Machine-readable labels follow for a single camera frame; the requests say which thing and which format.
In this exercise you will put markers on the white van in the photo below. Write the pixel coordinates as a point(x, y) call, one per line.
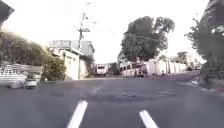
point(101, 70)

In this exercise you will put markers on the parked vehicle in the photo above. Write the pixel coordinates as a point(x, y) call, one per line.
point(141, 70)

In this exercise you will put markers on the large green tree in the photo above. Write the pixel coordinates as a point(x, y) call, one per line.
point(143, 40)

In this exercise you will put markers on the pale flat-roofed building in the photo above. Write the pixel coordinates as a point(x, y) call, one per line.
point(71, 58)

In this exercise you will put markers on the utility pole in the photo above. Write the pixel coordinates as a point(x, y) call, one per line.
point(81, 31)

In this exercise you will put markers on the grey asphalt road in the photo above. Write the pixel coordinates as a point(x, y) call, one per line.
point(110, 110)

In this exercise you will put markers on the green bush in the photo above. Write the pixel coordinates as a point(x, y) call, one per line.
point(54, 69)

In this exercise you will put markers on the robot's own part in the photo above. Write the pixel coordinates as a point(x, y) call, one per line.
point(77, 115)
point(148, 119)

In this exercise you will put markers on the potted plant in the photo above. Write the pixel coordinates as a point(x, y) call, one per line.
point(30, 81)

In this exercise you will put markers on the overgrown hedge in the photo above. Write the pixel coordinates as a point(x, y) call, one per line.
point(20, 50)

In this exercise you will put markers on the dark tree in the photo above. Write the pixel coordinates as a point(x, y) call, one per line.
point(211, 50)

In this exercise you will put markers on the long white wall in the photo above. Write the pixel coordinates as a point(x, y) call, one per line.
point(163, 67)

